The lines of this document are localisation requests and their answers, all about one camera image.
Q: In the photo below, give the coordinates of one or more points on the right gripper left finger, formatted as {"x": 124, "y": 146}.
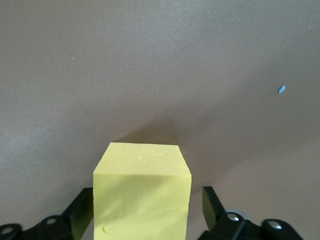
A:
{"x": 50, "y": 228}

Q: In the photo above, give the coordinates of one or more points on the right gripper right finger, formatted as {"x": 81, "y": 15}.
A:
{"x": 237, "y": 230}

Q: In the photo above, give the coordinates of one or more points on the yellow foam cube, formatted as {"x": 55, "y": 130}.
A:
{"x": 142, "y": 195}

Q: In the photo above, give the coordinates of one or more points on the tiny blue foam crumb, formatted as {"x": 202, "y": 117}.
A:
{"x": 282, "y": 89}

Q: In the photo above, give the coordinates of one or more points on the brown table cover mat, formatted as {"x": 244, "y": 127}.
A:
{"x": 150, "y": 62}

